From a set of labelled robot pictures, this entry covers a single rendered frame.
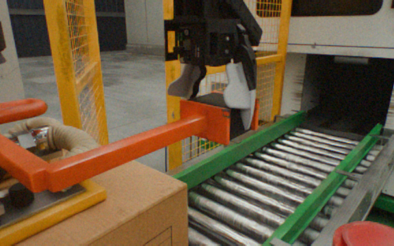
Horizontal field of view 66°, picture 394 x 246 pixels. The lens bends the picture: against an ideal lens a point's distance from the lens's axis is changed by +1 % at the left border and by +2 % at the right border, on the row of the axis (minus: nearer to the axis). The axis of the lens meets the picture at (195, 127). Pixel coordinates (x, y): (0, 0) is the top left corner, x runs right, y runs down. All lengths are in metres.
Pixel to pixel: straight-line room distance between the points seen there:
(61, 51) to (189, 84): 0.63
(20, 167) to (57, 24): 0.75
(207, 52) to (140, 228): 0.28
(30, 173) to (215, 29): 0.24
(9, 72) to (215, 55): 1.26
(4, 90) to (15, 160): 1.23
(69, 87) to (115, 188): 0.57
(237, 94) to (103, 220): 0.25
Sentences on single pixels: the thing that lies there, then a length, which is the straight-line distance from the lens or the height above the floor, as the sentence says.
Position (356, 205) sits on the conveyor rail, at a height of 0.59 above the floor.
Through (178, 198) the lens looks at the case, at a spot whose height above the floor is 0.93.
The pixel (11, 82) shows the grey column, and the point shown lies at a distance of 1.55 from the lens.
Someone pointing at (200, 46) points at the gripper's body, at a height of 1.18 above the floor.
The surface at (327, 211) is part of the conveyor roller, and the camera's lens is 1.27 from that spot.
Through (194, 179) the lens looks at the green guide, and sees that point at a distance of 1.27.
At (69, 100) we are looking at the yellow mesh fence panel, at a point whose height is 0.97.
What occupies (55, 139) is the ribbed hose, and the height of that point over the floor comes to 1.03.
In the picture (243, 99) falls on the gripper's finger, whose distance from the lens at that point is 0.40.
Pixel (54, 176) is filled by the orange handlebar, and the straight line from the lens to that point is 0.29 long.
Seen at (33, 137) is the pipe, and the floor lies 1.03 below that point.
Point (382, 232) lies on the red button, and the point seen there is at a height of 1.04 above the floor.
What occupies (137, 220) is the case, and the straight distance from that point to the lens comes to 0.47.
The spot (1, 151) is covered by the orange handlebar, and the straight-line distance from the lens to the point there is 0.36.
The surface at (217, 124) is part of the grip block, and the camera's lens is 0.40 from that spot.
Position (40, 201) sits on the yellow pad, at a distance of 0.48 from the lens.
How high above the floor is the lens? 1.21
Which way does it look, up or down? 19 degrees down
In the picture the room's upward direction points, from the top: straight up
